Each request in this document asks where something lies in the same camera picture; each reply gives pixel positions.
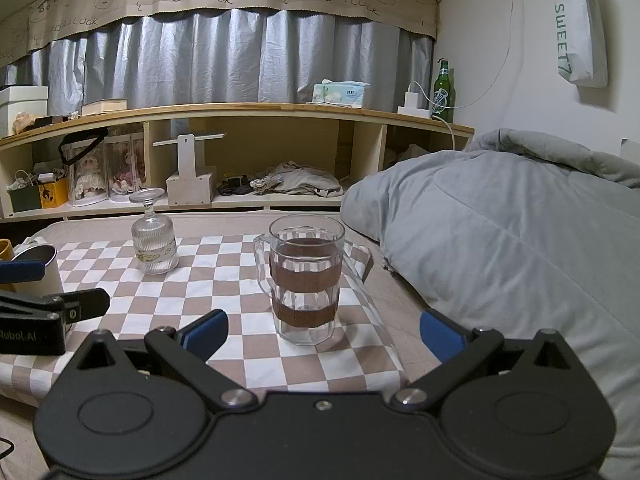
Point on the clear doll display case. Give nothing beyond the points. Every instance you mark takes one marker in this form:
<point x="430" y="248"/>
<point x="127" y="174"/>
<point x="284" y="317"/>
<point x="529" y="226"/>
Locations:
<point x="89" y="180"/>
<point x="126" y="172"/>

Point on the wooden stand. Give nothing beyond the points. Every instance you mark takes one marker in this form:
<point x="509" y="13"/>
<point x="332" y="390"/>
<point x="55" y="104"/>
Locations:
<point x="187" y="175"/>

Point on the white charger plug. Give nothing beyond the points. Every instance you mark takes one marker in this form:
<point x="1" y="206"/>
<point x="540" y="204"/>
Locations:
<point x="411" y="99"/>

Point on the brown white checkered cloth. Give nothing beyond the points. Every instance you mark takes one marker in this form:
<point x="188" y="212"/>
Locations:
<point x="165" y="305"/>

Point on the ribbed stemmed glass cup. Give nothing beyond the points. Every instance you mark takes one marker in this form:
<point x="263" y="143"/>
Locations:
<point x="155" y="245"/>

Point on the white storage box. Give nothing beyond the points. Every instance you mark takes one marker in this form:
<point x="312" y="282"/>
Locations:
<point x="22" y="110"/>

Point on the yellow small box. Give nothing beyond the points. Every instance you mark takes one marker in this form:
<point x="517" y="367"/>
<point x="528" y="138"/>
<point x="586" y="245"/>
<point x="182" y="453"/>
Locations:
<point x="52" y="194"/>

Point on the tissue box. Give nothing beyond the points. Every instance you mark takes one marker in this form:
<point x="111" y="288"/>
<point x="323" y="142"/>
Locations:
<point x="342" y="92"/>

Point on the wooden shelf unit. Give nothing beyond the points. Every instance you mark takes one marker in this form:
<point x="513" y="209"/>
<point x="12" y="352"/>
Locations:
<point x="280" y="135"/>

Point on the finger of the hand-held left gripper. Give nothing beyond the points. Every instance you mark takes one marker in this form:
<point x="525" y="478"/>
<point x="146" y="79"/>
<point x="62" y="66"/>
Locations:
<point x="22" y="271"/>
<point x="82" y="304"/>

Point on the grey duvet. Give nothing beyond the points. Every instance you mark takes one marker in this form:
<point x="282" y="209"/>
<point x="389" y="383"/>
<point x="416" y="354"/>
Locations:
<point x="500" y="240"/>

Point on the seashell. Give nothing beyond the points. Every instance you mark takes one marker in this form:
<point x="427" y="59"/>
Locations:
<point x="23" y="121"/>

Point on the black small pouch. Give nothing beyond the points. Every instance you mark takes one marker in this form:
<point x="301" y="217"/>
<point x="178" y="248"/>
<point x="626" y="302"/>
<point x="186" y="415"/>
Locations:
<point x="234" y="182"/>

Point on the white cup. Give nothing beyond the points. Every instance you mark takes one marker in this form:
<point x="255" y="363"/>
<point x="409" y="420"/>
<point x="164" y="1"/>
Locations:
<point x="50" y="280"/>

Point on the dark small box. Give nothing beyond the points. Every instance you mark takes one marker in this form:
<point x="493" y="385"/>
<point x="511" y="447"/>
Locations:
<point x="50" y="120"/>

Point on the glass pitcher with brown bands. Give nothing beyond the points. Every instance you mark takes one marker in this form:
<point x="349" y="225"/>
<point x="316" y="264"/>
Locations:
<point x="305" y="280"/>

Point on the green glass bottle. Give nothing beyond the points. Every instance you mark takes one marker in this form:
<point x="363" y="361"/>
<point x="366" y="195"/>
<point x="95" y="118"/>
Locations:
<point x="443" y="92"/>

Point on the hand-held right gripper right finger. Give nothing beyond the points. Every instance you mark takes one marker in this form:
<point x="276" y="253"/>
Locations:
<point x="441" y="336"/>

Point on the white power strip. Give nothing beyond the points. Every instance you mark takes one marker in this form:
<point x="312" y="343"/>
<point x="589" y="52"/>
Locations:
<point x="414" y="111"/>

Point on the yellow mug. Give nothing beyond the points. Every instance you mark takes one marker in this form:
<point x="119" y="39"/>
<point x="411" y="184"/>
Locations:
<point x="5" y="250"/>

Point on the white hanging bag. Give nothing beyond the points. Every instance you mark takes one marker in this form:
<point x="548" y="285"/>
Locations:
<point x="577" y="25"/>

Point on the grey curtain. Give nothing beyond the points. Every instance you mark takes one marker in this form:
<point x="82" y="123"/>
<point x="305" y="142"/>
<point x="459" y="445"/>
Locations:
<point x="225" y="60"/>

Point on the grey crumpled clothes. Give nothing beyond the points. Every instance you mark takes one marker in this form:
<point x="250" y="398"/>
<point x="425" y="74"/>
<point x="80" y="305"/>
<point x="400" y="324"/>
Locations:
<point x="305" y="180"/>

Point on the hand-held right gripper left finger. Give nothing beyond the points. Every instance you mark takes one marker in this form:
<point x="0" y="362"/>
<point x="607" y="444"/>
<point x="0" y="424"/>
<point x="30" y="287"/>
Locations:
<point x="206" y="331"/>

